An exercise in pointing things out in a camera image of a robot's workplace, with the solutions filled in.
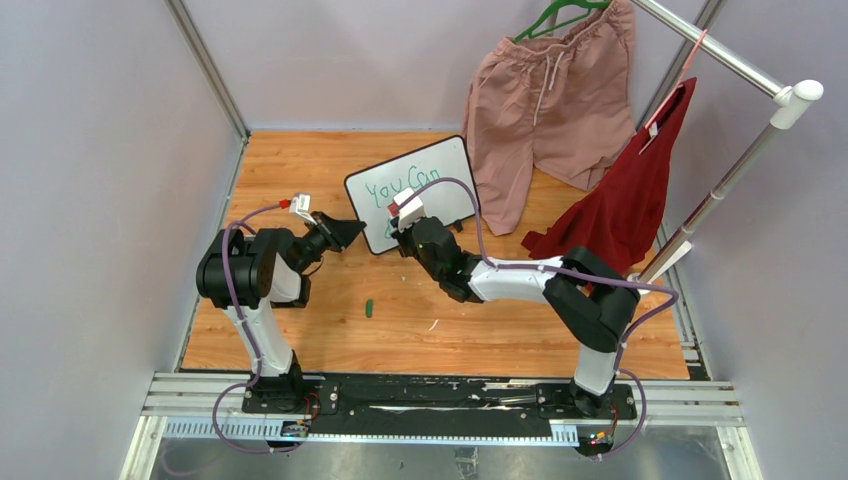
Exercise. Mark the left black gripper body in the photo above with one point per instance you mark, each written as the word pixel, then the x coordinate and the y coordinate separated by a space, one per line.
pixel 318 236

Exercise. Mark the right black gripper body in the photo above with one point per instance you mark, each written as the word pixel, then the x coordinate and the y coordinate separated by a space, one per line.
pixel 410 239

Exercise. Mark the small black-framed whiteboard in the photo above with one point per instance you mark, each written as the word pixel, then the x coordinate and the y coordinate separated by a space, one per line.
pixel 373 189

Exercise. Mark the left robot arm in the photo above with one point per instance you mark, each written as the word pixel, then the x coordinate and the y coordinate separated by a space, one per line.
pixel 248 274

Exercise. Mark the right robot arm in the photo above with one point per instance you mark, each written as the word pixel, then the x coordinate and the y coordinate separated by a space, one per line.
pixel 587 295

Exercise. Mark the pink shorts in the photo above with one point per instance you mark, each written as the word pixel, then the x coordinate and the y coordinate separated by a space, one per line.
pixel 555 104

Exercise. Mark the dark red garment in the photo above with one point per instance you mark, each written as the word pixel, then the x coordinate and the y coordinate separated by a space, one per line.
pixel 619 219

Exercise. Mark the green clothes hanger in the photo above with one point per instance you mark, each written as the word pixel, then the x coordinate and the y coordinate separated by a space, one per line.
pixel 548 22

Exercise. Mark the pink clothes hanger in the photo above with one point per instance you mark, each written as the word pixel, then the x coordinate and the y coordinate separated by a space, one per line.
pixel 651 125

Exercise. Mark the metal clothes rack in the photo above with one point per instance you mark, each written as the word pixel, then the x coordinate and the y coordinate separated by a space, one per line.
pixel 756 79

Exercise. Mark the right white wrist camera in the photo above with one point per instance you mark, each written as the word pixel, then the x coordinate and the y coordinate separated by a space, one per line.
pixel 405 210

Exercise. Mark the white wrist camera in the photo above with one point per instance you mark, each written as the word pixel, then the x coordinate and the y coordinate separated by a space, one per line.
pixel 299 206
pixel 405 210

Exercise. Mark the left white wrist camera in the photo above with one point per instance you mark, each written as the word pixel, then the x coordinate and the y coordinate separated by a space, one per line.
pixel 299 206

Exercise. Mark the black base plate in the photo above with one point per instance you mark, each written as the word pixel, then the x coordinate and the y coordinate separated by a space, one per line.
pixel 449 406

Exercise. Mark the aluminium rail frame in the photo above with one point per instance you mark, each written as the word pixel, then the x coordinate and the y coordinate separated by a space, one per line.
pixel 204 425

